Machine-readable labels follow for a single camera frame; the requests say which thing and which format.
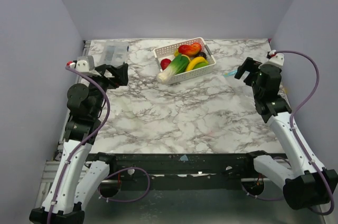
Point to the green toy starfruit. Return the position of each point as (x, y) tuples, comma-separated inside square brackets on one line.
[(200, 65)]

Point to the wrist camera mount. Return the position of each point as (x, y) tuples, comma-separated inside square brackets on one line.
[(275, 59), (84, 65)]

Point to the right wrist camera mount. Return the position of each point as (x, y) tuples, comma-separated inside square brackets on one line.
[(275, 59)]

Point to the white perforated plastic basket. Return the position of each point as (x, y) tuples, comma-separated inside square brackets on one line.
[(168, 52)]

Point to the green toy leek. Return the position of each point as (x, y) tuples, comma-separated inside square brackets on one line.
[(177, 66)]

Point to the red orange toy mango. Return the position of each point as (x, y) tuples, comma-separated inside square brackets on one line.
[(190, 49)]

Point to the dark purple toy eggplant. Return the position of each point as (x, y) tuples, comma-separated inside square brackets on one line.
[(201, 54)]

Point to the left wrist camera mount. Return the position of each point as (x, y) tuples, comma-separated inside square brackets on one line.
[(84, 65)]

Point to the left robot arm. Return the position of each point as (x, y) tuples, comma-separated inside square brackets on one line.
[(89, 108)]

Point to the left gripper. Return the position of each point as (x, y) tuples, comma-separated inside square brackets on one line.
[(121, 74)]

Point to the yellow toy banana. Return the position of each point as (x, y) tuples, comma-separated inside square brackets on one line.
[(194, 62)]

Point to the clear plastic parts box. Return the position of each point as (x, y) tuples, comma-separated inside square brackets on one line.
[(115, 53)]

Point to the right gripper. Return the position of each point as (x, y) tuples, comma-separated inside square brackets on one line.
[(250, 72)]

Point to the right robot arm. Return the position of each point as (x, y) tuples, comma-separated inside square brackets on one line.
[(307, 182)]

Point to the clear zip top bag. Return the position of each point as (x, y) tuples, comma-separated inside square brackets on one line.
[(246, 97)]

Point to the black metal base rail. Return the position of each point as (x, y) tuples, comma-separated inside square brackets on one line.
[(178, 171)]

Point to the red toy apple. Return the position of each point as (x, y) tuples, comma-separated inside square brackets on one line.
[(165, 63)]

